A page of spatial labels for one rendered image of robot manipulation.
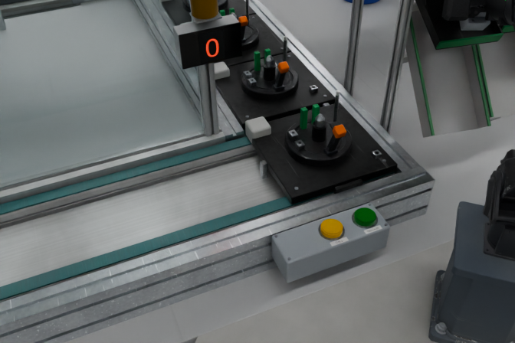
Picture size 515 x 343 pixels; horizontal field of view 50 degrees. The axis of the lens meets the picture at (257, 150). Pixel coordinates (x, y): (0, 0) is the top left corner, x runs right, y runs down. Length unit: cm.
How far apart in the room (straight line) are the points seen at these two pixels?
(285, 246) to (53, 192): 49
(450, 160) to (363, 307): 47
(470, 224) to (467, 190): 36
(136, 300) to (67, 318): 11
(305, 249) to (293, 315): 12
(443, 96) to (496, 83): 14
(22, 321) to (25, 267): 15
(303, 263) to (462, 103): 51
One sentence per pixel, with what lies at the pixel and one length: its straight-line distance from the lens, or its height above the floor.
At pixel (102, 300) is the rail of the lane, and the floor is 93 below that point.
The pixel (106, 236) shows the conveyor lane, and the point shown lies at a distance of 110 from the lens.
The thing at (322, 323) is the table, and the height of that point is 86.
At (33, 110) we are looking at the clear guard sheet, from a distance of 111.
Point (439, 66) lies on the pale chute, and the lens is 124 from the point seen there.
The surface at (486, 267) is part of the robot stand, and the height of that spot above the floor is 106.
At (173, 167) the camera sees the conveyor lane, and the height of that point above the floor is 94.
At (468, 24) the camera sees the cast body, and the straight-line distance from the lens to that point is 108.
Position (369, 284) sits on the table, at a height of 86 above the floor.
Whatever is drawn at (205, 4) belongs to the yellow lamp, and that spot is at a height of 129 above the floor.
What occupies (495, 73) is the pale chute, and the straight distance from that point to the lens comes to 133.
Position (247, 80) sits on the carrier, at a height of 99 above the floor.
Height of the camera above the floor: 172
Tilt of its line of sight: 40 degrees down
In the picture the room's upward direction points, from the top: 1 degrees counter-clockwise
